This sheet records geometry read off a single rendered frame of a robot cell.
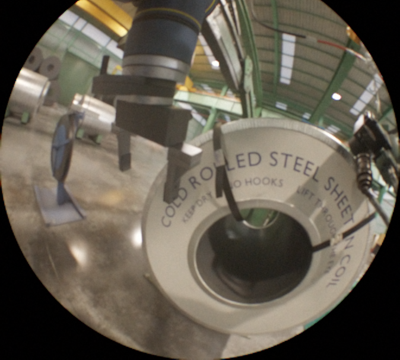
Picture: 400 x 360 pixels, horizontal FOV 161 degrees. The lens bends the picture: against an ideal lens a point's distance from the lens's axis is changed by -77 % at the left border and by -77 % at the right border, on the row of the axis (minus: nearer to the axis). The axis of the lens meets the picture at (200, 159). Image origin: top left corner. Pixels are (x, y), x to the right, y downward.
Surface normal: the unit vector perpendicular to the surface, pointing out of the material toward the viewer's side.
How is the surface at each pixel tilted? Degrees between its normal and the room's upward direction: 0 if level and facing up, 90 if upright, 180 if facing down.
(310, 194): 90
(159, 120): 115
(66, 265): 0
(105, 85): 97
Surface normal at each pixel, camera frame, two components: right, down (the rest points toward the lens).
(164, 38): 0.33, 0.46
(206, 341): 0.41, -0.91
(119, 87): 0.61, 0.44
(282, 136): -0.41, -0.15
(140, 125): -0.47, 0.29
